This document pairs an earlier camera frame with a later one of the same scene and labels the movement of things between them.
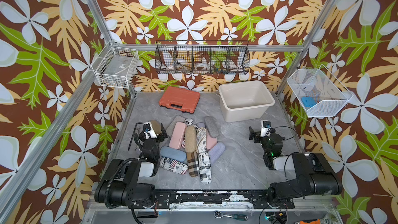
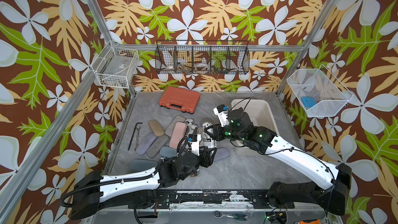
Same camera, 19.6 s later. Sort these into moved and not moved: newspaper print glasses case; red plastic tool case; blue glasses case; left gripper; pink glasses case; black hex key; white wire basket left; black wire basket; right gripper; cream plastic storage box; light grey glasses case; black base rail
Moved: newspaper print glasses case; right gripper; left gripper; cream plastic storage box
Not moved: blue glasses case; black hex key; red plastic tool case; white wire basket left; black base rail; light grey glasses case; pink glasses case; black wire basket
